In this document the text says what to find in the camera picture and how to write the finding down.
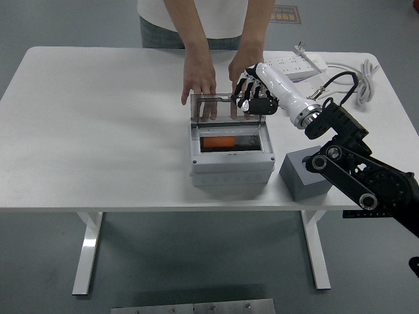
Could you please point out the person's right hand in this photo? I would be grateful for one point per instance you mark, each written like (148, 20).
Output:
(199, 76)

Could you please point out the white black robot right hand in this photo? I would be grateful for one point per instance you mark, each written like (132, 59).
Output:
(281, 86)

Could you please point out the person's left hand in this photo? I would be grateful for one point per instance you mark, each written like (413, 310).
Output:
(242, 65)

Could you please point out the smoky transparent box lid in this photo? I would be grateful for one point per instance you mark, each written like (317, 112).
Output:
(216, 99)

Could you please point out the orange cylinder battery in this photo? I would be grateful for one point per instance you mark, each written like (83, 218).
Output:
(217, 142)

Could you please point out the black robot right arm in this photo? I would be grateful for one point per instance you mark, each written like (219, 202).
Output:
(347, 183)

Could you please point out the person's right forearm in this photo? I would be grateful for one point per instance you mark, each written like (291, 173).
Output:
(190, 29)

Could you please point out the light grey junction box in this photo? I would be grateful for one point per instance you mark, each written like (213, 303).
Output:
(229, 162)

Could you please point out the white multi-socket power strip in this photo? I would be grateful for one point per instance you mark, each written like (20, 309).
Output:
(304, 65)

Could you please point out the person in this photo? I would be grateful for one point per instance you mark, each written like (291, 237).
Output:
(219, 18)

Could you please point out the brown floor sign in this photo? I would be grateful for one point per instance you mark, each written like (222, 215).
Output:
(286, 14)

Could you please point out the grey block with round hole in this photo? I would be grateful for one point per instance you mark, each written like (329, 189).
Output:
(294, 180)

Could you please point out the white table leg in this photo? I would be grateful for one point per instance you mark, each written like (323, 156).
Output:
(316, 248)
(88, 248)

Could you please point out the grey metal plate with screws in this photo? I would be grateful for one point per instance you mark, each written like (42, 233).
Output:
(193, 308)

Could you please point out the black perforated bracket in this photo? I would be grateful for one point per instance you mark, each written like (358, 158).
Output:
(363, 214)

